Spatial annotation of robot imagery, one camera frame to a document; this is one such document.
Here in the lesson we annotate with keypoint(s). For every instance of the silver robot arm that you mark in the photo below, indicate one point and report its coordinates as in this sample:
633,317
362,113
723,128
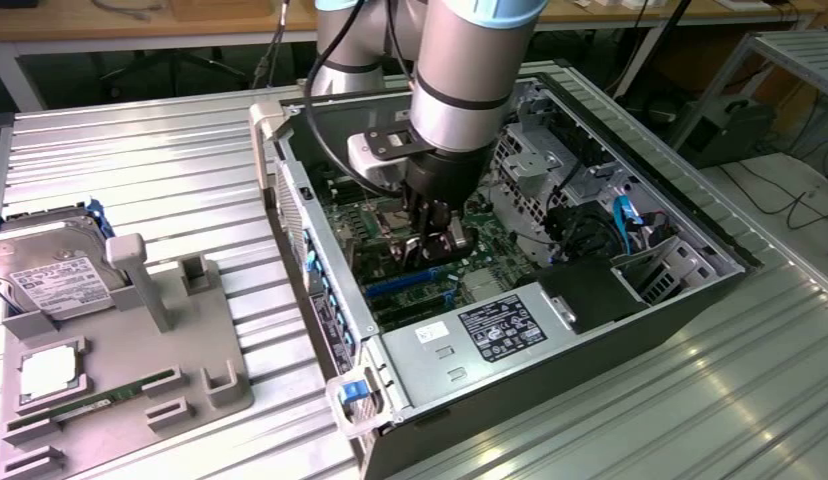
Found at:
454,75

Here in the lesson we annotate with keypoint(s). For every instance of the grey power supply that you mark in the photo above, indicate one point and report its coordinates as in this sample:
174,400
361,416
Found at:
428,370

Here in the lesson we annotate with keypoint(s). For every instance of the green gpu card metal bracket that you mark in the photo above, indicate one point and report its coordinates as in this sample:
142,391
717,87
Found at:
381,255

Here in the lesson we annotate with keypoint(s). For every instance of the green motherboard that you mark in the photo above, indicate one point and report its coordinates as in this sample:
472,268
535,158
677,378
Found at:
497,225

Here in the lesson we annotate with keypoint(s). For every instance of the black chair base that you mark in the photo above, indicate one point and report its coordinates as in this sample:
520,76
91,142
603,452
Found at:
181,62

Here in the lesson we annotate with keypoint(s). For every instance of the blue slot retainer clip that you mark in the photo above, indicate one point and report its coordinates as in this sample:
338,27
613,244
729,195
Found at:
349,340
325,286
336,310

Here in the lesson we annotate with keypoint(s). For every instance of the black expansion slot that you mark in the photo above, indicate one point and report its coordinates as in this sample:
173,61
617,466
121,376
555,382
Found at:
408,306

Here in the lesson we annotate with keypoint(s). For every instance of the silver cpu chip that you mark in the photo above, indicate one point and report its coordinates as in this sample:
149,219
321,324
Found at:
49,372

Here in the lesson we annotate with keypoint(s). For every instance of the black power supply label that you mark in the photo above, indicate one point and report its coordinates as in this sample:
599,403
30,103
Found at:
501,327

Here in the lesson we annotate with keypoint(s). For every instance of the black ram slot bank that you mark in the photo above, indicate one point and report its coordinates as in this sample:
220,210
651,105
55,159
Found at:
344,192

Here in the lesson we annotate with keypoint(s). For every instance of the metal disk bay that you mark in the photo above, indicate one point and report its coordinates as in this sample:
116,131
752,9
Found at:
661,280

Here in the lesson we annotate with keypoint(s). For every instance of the hard disk blue carrier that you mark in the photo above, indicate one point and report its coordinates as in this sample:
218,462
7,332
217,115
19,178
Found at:
61,280

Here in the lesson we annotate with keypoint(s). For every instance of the blue expansion slot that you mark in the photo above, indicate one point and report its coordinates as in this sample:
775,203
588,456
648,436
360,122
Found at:
397,281

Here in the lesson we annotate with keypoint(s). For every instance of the grey part rack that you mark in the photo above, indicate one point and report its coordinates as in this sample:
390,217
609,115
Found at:
121,380

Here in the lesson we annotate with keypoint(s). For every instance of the black box on floor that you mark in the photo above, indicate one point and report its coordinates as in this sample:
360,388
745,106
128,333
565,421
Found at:
735,135

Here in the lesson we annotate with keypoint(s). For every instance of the metal drive cage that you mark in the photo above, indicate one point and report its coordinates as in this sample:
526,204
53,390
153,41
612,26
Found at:
541,165

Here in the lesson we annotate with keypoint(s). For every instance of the white barcode sticker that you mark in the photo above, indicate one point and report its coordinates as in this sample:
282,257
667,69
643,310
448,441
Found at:
433,331

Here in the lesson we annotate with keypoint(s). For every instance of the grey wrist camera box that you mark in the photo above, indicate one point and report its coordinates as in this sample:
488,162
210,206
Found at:
377,170

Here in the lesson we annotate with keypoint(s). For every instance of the green ram stick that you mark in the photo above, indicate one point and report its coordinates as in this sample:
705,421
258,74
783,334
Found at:
101,399

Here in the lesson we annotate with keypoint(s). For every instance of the black rear label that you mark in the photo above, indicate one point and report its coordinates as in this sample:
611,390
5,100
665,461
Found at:
324,330

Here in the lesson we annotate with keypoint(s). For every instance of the black air duct block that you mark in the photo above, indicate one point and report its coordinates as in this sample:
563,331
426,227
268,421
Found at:
588,295

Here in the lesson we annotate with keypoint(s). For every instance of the wooden desk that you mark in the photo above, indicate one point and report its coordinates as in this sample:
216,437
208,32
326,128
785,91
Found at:
121,22

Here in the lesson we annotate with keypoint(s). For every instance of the cpu socket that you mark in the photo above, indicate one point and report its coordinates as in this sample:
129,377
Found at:
388,220

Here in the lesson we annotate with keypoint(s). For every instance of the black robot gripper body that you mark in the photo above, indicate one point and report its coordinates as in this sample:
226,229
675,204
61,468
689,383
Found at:
448,175

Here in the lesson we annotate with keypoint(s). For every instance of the open black pc case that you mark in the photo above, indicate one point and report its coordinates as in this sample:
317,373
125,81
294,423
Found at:
655,350

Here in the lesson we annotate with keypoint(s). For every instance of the metal slat side table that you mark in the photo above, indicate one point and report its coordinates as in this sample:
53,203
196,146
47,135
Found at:
801,50

